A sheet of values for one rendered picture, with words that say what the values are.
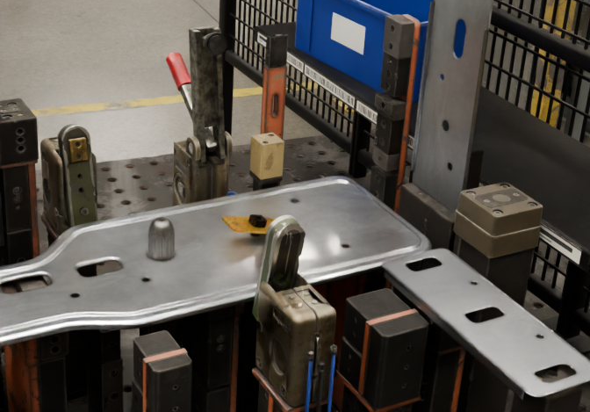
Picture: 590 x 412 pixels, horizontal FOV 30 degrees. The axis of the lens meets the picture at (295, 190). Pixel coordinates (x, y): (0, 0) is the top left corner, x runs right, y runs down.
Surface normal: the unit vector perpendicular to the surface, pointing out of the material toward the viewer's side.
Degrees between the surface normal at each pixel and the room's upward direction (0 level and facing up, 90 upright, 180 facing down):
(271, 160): 90
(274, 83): 90
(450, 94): 90
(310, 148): 0
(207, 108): 81
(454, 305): 0
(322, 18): 90
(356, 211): 0
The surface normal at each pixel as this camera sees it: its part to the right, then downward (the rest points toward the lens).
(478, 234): -0.87, 0.15
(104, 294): 0.06, -0.89
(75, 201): 0.48, 0.22
